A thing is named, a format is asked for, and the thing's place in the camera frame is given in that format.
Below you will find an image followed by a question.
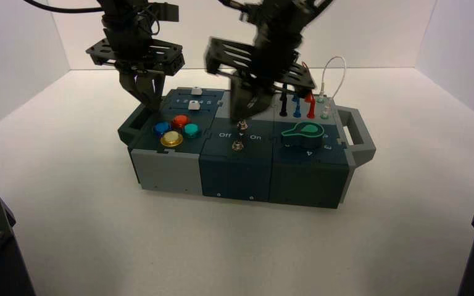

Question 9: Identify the red push button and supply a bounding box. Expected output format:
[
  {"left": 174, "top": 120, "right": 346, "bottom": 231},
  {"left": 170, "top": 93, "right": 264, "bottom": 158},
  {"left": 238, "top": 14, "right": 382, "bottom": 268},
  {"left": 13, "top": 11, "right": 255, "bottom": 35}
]
[{"left": 171, "top": 115, "right": 191, "bottom": 130}]

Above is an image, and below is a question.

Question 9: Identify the yellow push button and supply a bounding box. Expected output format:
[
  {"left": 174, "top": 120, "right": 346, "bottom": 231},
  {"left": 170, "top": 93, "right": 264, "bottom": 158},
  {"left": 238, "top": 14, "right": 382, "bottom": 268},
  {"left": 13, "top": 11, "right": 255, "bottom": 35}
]
[{"left": 159, "top": 131, "right": 184, "bottom": 148}]

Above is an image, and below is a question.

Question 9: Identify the white jumper cable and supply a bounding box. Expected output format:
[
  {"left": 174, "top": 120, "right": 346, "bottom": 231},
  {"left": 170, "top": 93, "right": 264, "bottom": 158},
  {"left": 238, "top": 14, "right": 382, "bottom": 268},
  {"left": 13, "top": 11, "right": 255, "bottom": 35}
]
[{"left": 318, "top": 55, "right": 347, "bottom": 120}]

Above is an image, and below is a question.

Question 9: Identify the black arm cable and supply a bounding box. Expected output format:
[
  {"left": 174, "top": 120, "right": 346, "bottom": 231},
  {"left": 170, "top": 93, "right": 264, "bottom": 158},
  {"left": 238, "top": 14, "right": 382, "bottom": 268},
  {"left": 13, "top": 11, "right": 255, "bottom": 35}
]
[{"left": 23, "top": 0, "right": 104, "bottom": 14}]

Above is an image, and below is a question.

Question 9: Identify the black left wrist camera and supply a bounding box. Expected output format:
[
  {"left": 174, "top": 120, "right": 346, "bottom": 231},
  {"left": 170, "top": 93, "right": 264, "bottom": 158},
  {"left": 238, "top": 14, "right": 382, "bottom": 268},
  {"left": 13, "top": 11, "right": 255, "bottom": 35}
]
[{"left": 150, "top": 2, "right": 180, "bottom": 23}]

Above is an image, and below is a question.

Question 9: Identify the red jumper cable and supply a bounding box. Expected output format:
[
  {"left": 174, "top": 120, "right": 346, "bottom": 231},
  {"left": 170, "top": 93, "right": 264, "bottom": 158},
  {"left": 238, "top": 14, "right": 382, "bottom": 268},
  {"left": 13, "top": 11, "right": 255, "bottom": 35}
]
[{"left": 301, "top": 60, "right": 317, "bottom": 120}]

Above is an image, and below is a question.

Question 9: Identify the teal push button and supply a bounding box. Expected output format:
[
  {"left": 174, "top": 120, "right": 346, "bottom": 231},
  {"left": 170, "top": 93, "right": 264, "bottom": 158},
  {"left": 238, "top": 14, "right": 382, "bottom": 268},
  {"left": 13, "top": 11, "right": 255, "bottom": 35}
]
[{"left": 182, "top": 123, "right": 202, "bottom": 139}]

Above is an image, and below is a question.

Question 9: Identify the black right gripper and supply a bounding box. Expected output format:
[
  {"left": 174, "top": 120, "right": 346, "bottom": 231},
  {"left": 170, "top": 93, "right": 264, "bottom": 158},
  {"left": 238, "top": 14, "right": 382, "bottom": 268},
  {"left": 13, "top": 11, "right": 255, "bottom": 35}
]
[{"left": 204, "top": 19, "right": 317, "bottom": 122}]

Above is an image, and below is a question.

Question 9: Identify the blue push button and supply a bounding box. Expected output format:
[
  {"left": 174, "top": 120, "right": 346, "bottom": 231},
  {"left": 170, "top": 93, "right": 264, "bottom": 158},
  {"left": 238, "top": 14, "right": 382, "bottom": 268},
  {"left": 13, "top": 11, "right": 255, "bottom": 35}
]
[{"left": 152, "top": 121, "right": 172, "bottom": 138}]

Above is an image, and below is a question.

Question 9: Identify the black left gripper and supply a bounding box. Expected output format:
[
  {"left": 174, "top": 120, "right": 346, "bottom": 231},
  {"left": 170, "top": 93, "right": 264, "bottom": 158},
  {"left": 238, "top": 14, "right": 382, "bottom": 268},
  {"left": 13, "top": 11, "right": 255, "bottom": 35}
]
[{"left": 85, "top": 15, "right": 186, "bottom": 112}]

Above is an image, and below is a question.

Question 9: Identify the grey and teal task box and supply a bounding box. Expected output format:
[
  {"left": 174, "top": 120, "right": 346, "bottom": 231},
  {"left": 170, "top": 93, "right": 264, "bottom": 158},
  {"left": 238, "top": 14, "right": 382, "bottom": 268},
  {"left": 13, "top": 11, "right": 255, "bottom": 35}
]
[{"left": 117, "top": 88, "right": 377, "bottom": 210}]

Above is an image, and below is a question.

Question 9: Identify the green rotary knob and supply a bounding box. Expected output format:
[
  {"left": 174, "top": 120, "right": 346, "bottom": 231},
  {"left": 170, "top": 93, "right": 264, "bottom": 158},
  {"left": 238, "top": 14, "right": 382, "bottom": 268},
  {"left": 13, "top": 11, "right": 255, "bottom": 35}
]
[{"left": 281, "top": 121, "right": 326, "bottom": 150}]

